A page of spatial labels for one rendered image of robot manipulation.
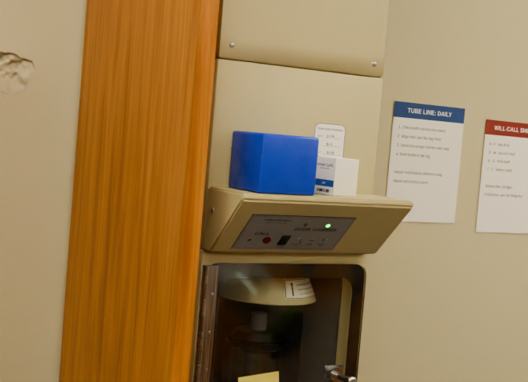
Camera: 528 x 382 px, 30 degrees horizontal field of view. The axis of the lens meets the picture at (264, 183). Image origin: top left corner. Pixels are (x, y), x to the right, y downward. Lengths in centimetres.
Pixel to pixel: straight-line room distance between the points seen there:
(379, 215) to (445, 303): 85
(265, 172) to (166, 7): 30
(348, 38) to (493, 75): 84
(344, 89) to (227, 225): 34
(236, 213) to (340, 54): 36
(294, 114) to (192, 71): 25
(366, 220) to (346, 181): 7
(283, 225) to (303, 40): 31
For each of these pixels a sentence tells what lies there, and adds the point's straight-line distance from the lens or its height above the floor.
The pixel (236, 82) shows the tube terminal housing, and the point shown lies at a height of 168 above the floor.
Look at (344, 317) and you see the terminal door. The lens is 170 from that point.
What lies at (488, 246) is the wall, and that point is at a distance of 249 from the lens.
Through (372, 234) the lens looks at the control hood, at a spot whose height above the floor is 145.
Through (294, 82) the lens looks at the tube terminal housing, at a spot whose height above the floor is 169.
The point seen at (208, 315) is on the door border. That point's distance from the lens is 157.
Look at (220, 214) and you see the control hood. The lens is 150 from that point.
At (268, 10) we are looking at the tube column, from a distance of 159.
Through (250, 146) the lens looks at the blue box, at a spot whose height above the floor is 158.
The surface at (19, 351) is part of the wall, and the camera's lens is 194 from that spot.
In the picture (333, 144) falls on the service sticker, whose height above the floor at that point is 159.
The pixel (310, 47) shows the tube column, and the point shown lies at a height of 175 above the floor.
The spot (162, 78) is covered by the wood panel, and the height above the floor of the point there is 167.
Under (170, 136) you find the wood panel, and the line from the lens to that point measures 149.
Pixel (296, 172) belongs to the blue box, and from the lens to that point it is 150.
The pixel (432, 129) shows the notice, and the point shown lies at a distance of 234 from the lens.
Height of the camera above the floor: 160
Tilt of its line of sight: 3 degrees down
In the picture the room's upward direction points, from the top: 5 degrees clockwise
